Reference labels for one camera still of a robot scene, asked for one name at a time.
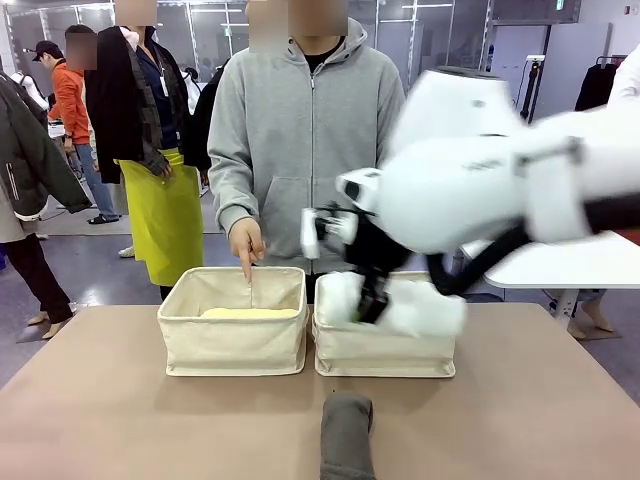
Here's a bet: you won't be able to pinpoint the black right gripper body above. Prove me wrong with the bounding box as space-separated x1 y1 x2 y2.
329 202 417 294

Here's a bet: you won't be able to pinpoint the white towel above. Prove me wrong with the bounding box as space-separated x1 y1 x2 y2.
318 269 467 338

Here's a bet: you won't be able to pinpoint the yellow towel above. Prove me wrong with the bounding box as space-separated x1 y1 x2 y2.
199 306 299 321

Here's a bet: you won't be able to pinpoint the person's right forearm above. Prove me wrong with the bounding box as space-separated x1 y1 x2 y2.
207 154 261 232

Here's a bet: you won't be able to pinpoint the person's right hand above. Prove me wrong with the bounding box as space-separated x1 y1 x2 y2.
228 218 267 287

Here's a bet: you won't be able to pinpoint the beige fabric basket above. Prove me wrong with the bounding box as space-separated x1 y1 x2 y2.
312 271 461 379
157 266 309 377

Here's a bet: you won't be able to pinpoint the rolled grey towel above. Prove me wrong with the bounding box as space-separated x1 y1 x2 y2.
319 393 375 480

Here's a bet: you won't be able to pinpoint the person in grey hoodie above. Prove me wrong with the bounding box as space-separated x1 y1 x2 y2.
206 0 407 277

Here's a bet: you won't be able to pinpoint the white table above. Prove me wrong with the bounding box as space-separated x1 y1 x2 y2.
459 230 640 329

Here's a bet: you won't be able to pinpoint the bare mannequin feet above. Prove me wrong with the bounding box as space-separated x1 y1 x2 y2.
567 289 617 341

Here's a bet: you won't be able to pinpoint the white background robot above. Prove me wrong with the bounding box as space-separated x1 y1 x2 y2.
180 67 202 99

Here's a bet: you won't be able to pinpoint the hanging black garment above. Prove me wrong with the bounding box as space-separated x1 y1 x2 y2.
574 55 621 114

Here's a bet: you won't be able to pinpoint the person in black jacket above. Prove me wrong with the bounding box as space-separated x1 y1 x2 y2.
83 0 205 301

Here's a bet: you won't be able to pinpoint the person in white shirt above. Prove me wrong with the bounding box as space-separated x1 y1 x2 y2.
608 55 640 105

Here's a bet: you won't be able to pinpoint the person in orange jacket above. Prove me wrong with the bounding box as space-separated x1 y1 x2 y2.
47 24 122 225

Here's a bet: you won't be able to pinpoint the person in dark green coat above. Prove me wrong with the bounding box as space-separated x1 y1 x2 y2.
0 74 95 341

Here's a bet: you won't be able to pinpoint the man with black cap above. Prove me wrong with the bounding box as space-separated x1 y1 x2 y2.
30 40 60 71

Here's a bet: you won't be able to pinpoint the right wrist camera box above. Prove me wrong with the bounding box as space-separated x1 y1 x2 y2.
299 205 359 260

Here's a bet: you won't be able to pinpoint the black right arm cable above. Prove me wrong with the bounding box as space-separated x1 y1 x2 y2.
424 219 532 297

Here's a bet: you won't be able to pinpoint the black camera stand pole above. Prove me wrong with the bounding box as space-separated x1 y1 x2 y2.
518 55 546 126

